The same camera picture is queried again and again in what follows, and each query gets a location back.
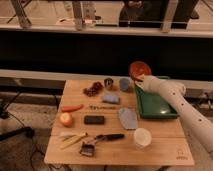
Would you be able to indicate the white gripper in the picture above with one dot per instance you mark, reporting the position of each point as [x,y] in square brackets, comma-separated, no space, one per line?
[142,82]

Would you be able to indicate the red bowl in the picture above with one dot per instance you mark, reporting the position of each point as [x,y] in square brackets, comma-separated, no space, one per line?
[139,69]

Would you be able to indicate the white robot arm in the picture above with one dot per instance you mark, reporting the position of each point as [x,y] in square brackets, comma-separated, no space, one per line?
[173,93]

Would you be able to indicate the green plastic tray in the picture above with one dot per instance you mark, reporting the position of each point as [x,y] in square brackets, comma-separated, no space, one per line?
[153,106]

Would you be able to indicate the blue cup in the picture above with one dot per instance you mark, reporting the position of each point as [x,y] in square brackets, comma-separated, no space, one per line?
[124,84]

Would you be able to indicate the small metal cup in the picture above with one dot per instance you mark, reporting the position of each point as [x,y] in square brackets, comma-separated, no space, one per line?
[108,83]

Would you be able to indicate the small blue sponge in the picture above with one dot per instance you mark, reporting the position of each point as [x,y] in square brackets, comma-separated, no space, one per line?
[110,98]

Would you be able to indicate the blue-grey cloth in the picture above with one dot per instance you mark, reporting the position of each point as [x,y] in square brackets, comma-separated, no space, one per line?
[128,118]

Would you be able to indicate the wooden table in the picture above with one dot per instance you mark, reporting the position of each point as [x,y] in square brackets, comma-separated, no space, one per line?
[168,147]

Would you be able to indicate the black rectangular block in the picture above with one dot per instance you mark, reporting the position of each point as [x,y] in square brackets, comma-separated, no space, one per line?
[94,120]

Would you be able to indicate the orange carrot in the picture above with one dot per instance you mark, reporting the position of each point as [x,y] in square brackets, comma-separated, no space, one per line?
[71,108]

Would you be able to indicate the red-yellow apple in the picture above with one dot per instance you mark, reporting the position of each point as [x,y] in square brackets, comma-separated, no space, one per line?
[66,119]

